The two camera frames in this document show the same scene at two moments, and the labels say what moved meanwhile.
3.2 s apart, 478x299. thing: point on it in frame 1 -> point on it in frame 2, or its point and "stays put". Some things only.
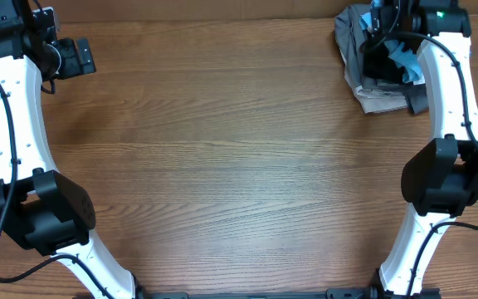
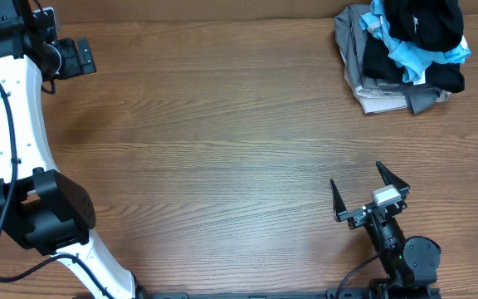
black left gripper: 73,66 stays put
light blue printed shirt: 409,61 stays put
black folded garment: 378,66 stays put
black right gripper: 382,17 -> 356,215
